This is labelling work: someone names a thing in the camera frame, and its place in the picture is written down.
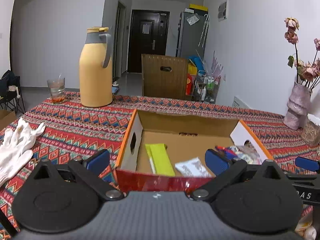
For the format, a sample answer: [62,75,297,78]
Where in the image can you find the white snack packet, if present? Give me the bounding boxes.
[175,157,212,178]

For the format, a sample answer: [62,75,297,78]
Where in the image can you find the green snack packet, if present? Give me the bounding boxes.
[145,144,175,177]

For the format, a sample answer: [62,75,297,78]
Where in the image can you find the patterned red tablecloth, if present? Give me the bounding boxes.
[1,92,319,239]

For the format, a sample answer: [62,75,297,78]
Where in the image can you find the red cardboard pumpkin box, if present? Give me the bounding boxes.
[115,109,272,193]

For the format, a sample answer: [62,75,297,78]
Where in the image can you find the pink textured vase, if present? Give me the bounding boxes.
[283,82,312,130]

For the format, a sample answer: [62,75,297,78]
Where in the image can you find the white cotton gloves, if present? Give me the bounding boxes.
[0,118,46,186]

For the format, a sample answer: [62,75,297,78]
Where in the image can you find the glass cup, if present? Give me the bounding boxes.
[47,77,65,103]

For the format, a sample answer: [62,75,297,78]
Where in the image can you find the yellow thermos jug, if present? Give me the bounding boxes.
[79,27,113,108]

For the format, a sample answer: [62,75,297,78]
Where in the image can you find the wooden chair back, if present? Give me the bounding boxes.
[142,54,188,100]

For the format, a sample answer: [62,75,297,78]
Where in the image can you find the black folding chair with clothes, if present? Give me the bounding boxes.
[0,70,25,114]

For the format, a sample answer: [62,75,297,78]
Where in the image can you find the dried pink roses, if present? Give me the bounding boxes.
[284,17,319,91]

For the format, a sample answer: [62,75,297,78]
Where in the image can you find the grey refrigerator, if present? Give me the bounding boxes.
[176,9,209,58]

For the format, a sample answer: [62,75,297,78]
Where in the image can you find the dark front door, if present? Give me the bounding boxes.
[127,9,170,73]

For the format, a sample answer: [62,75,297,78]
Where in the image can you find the wire storage rack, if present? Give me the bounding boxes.
[193,70,221,104]

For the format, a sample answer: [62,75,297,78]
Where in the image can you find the wall electrical panel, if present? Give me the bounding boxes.
[217,0,228,22]

